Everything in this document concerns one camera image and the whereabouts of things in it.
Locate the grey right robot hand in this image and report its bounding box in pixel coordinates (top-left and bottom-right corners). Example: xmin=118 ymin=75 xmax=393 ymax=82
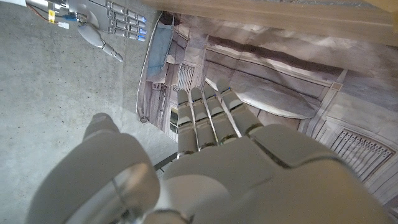
xmin=68 ymin=0 xmax=147 ymax=63

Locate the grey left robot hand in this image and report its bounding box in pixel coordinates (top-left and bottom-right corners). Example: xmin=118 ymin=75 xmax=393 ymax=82
xmin=26 ymin=78 xmax=398 ymax=224

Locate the printed living room backdrop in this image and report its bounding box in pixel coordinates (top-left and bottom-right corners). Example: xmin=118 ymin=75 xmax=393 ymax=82
xmin=136 ymin=11 xmax=398 ymax=208

